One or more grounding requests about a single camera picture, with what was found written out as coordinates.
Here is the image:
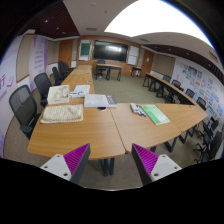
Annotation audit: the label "white papers on table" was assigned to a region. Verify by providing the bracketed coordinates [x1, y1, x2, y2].
[69, 85, 90, 98]

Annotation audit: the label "whiteboard left of screen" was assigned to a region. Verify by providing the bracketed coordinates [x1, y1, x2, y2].
[79, 39, 91, 61]

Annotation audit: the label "right row long table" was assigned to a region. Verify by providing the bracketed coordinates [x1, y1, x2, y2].
[143, 73, 195, 105]

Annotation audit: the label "whiteboard of screen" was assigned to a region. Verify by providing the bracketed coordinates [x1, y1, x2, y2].
[127, 46, 139, 65]
[79, 39, 91, 61]

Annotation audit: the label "whiteboard right of screen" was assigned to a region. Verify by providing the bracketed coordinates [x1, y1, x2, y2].
[127, 46, 139, 65]

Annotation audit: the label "white box with picture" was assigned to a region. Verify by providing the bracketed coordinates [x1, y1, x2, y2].
[47, 85, 70, 105]

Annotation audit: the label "purple white wall banner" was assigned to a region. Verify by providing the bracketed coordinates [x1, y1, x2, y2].
[29, 35, 48, 90]

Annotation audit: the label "white remote with markers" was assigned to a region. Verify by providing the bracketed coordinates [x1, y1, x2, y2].
[130, 103, 146, 116]

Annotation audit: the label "black office chair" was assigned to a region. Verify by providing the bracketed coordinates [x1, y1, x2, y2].
[9, 85, 40, 139]
[34, 73, 52, 107]
[194, 118, 223, 164]
[52, 67, 63, 86]

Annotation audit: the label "white closed laptop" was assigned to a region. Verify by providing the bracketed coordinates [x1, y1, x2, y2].
[84, 94, 108, 107]

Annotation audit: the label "black chair at front desk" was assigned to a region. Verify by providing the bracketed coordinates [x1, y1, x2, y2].
[96, 59, 106, 77]

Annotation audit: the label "black office chair right near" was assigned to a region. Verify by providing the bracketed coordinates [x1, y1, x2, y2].
[194, 118, 223, 164]

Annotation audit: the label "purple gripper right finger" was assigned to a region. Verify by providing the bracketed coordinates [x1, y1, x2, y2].
[132, 144, 181, 185]

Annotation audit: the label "cream knitted towel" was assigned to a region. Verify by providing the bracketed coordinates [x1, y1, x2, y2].
[40, 104, 83, 124]

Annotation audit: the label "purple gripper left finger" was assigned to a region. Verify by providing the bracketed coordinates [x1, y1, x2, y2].
[41, 144, 90, 184]

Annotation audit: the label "green booklet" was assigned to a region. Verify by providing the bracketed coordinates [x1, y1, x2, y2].
[141, 104, 170, 125]

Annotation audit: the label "black office chair near left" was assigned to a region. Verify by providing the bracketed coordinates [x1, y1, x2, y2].
[9, 85, 40, 139]

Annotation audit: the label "small desk at front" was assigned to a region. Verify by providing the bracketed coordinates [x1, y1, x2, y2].
[105, 64, 122, 81]

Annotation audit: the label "large black wall screen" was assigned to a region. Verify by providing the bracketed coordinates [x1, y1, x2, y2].
[93, 40, 128, 62]

